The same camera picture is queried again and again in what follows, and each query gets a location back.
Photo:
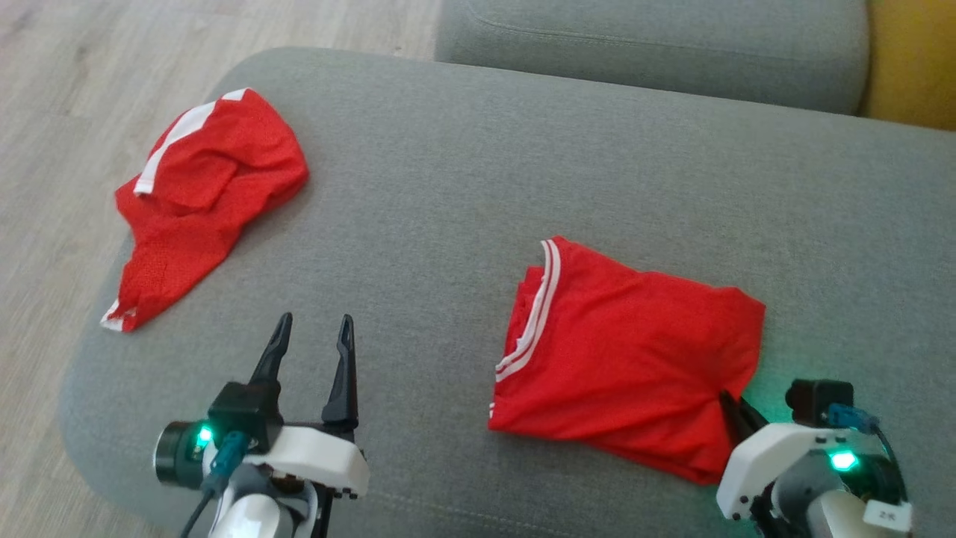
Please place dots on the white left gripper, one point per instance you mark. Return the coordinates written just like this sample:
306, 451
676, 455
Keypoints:
321, 456

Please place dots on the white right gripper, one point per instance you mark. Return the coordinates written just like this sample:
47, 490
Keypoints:
769, 452

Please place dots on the red Bulls 23 jersey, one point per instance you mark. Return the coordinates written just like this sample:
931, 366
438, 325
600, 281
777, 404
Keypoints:
635, 359

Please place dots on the red shorts white stripe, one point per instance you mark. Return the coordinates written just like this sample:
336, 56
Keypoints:
202, 202

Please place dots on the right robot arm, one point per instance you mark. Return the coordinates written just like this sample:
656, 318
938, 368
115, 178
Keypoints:
814, 486

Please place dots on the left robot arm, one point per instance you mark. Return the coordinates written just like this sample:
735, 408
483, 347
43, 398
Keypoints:
254, 519

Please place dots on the large grey sofa chaise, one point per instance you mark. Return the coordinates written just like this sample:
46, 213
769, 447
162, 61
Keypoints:
448, 187

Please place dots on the grey sofa seat cushion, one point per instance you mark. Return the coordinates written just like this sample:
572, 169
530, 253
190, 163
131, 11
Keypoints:
657, 52

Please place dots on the yellow sofa back cushion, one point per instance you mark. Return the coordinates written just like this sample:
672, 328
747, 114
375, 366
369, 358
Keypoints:
915, 67

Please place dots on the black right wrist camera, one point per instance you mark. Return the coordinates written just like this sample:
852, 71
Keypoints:
818, 400

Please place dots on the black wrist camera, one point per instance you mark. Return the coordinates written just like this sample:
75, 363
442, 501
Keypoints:
243, 415
818, 400

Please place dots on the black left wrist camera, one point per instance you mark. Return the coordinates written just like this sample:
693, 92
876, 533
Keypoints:
243, 415

